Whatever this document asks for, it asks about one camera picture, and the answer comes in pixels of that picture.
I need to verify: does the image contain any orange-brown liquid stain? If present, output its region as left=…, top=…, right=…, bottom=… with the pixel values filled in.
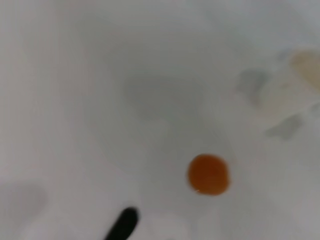
left=187, top=153, right=231, bottom=197

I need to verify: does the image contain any dark cloth rag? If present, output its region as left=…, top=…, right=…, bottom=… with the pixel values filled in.
left=104, top=206, right=140, bottom=240

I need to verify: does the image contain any white paper cup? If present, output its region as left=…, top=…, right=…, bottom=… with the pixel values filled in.
left=258, top=46, right=320, bottom=122

